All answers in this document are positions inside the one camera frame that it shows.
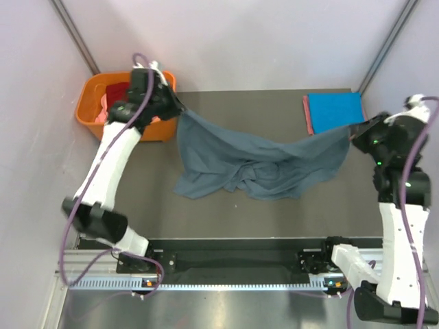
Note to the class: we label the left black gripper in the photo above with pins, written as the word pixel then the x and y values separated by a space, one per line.
pixel 176 107

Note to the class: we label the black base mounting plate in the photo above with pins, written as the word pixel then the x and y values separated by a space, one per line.
pixel 233 260

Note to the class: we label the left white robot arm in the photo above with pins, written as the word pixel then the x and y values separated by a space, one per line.
pixel 91 210

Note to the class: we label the grey-blue t shirt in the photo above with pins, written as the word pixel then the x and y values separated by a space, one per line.
pixel 215 158

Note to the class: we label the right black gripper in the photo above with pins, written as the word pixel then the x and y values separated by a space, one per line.
pixel 358 130

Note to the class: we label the aluminium frame rail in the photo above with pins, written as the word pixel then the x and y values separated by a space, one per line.
pixel 104 261

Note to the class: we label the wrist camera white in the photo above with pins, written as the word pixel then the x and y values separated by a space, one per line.
pixel 155 66
pixel 414 107

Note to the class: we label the pink t shirt in bin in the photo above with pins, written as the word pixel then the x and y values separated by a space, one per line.
pixel 103 111

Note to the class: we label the right aluminium corner post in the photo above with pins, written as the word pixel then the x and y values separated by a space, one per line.
pixel 409 7

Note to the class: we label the orange plastic bin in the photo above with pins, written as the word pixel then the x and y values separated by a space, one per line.
pixel 89 107

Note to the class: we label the dark red t shirt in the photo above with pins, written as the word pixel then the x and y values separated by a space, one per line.
pixel 116 92

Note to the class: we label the folded bright blue t shirt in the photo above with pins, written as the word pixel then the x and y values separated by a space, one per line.
pixel 332 110

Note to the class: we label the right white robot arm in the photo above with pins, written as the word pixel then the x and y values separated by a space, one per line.
pixel 395 295

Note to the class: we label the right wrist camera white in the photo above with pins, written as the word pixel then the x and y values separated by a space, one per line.
pixel 414 107

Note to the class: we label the aluminium corner post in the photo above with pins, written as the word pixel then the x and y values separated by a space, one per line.
pixel 74 33
pixel 409 7

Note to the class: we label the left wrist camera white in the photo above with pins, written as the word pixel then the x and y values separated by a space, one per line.
pixel 155 66

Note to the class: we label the folded pink t shirt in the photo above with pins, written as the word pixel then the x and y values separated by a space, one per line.
pixel 305 102

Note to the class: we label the left aluminium corner post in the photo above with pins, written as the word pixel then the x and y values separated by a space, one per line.
pixel 74 33

